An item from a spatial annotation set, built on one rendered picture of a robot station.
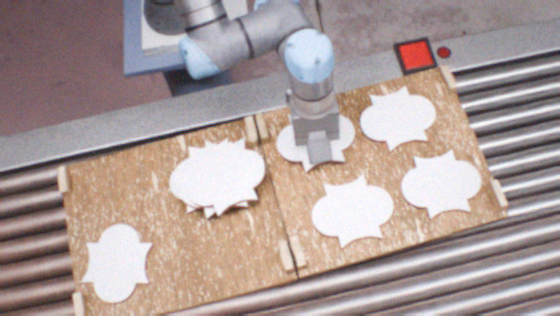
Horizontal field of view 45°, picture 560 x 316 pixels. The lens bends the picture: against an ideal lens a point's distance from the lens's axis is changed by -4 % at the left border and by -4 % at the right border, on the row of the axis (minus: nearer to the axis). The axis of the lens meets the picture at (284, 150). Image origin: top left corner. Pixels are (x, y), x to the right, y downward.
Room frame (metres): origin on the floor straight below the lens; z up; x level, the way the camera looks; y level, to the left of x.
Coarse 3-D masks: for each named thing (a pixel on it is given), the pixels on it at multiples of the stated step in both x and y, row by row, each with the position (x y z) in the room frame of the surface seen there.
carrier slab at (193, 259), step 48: (192, 144) 0.67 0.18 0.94; (96, 192) 0.60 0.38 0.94; (144, 192) 0.58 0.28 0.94; (96, 240) 0.50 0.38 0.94; (144, 240) 0.48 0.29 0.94; (192, 240) 0.47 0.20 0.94; (240, 240) 0.45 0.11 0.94; (144, 288) 0.39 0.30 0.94; (192, 288) 0.38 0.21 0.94; (240, 288) 0.36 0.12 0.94
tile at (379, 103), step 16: (384, 96) 0.70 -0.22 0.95; (400, 96) 0.69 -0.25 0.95; (416, 96) 0.69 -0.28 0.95; (368, 112) 0.67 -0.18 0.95; (384, 112) 0.66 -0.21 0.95; (400, 112) 0.66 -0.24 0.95; (416, 112) 0.65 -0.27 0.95; (432, 112) 0.65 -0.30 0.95; (368, 128) 0.63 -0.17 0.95; (384, 128) 0.63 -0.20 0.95; (400, 128) 0.62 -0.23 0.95; (416, 128) 0.62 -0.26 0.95; (400, 144) 0.59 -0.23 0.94
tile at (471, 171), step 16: (416, 160) 0.55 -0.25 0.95; (432, 160) 0.54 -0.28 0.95; (448, 160) 0.54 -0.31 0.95; (416, 176) 0.52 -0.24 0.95; (432, 176) 0.51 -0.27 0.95; (448, 176) 0.51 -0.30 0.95; (464, 176) 0.50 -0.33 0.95; (416, 192) 0.48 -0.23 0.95; (432, 192) 0.48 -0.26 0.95; (448, 192) 0.47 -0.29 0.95; (464, 192) 0.47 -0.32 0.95; (432, 208) 0.45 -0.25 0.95; (448, 208) 0.44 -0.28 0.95; (464, 208) 0.44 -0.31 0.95
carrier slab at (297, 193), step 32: (352, 96) 0.72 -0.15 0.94; (448, 96) 0.68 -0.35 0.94; (256, 128) 0.69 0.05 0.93; (448, 128) 0.61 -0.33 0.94; (352, 160) 0.58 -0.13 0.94; (384, 160) 0.57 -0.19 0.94; (480, 160) 0.53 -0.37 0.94; (288, 192) 0.53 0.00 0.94; (320, 192) 0.52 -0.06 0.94; (480, 192) 0.47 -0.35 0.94; (288, 224) 0.47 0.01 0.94; (416, 224) 0.43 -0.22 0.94; (448, 224) 0.41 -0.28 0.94; (480, 224) 0.40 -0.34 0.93; (320, 256) 0.40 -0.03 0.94; (352, 256) 0.39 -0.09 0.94
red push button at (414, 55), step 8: (400, 48) 0.82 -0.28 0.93; (408, 48) 0.82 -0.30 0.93; (416, 48) 0.81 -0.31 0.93; (424, 48) 0.81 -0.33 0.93; (408, 56) 0.80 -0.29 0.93; (416, 56) 0.79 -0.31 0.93; (424, 56) 0.79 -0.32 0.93; (408, 64) 0.78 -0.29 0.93; (416, 64) 0.77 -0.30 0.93; (424, 64) 0.77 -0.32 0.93
